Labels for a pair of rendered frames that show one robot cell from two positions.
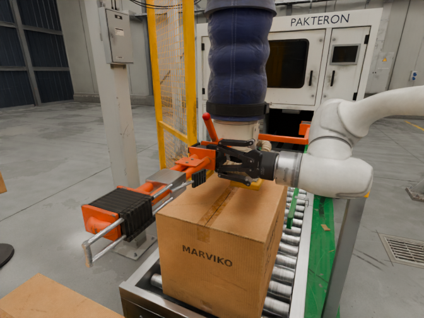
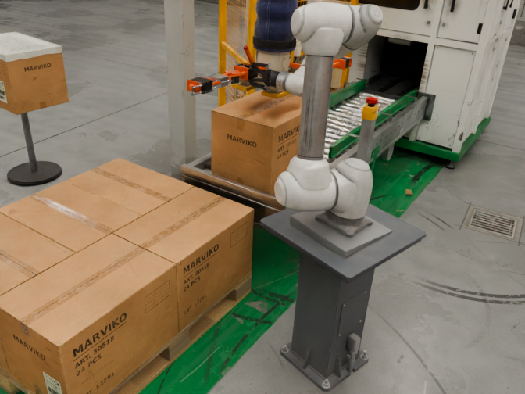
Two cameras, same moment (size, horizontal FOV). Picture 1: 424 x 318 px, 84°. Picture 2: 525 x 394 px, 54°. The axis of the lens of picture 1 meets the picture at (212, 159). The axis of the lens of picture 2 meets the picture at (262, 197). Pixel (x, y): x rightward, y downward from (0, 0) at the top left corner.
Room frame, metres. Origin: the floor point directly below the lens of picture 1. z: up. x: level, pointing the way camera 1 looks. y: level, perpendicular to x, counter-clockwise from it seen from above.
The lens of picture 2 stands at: (-1.81, -0.45, 1.87)
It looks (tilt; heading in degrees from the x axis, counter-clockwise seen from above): 29 degrees down; 8
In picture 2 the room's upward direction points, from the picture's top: 3 degrees clockwise
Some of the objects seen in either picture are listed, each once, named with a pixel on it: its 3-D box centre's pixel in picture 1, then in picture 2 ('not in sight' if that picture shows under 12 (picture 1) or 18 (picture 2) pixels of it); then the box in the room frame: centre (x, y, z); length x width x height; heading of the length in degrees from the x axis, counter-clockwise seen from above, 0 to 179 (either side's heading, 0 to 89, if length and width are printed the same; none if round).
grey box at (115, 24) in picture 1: (118, 38); not in sight; (1.64, 0.59, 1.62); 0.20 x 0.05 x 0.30; 156
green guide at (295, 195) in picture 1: (305, 173); (383, 119); (1.87, -0.81, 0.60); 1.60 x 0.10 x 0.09; 156
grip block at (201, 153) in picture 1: (207, 154); (245, 71); (0.67, 0.01, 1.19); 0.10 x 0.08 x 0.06; 66
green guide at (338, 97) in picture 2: not in sight; (319, 103); (2.09, -0.32, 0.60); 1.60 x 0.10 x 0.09; 156
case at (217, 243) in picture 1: (232, 225); (270, 137); (0.93, -0.10, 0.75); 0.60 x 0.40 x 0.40; 156
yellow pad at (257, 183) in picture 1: (256, 165); (286, 85); (0.86, -0.18, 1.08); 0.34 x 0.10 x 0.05; 156
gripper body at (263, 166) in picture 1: (259, 164); (271, 78); (0.59, -0.13, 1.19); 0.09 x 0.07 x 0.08; 66
